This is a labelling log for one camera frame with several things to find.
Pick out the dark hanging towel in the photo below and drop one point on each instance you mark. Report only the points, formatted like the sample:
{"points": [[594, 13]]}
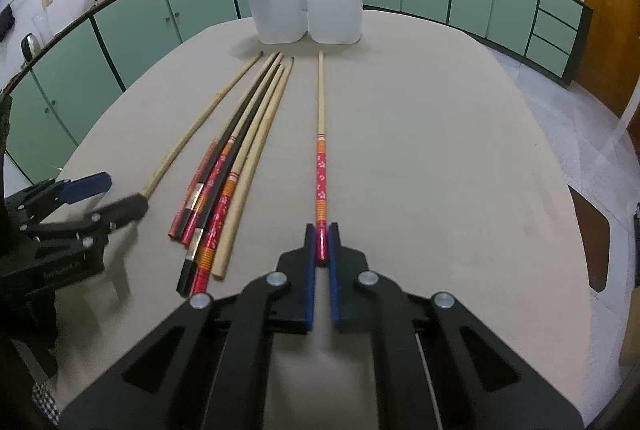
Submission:
{"points": [[6, 22]]}

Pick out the green lower kitchen cabinets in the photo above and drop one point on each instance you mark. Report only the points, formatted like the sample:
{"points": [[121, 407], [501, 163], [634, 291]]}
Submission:
{"points": [[150, 25]]}

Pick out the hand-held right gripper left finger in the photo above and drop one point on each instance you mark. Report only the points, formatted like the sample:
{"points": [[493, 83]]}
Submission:
{"points": [[310, 280]]}

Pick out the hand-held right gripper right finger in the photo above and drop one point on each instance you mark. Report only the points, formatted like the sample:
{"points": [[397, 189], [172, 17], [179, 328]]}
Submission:
{"points": [[334, 280]]}

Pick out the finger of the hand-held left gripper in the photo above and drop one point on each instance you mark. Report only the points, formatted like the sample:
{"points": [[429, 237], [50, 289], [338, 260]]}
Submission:
{"points": [[85, 186], [125, 209]]}

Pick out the thin plain bamboo chopstick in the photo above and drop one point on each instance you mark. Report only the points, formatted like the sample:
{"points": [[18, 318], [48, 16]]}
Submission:
{"points": [[200, 125]]}

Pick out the steel electric kettle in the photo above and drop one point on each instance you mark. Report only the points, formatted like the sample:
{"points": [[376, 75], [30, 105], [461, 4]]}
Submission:
{"points": [[29, 46]]}

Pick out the person's left forearm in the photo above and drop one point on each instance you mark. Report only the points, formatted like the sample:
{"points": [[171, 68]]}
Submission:
{"points": [[44, 402]]}

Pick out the thick plain bamboo chopstick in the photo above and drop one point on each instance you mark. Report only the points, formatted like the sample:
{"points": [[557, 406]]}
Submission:
{"points": [[240, 205]]}

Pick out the wooden door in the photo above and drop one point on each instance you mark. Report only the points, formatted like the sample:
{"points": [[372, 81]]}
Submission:
{"points": [[612, 40]]}

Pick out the red floral chopstick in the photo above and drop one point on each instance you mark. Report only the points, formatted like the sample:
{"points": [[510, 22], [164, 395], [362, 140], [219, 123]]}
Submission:
{"points": [[212, 180], [321, 170], [215, 230]]}

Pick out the person's left hand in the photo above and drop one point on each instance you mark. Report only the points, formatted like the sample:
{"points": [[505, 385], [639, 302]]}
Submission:
{"points": [[27, 330]]}

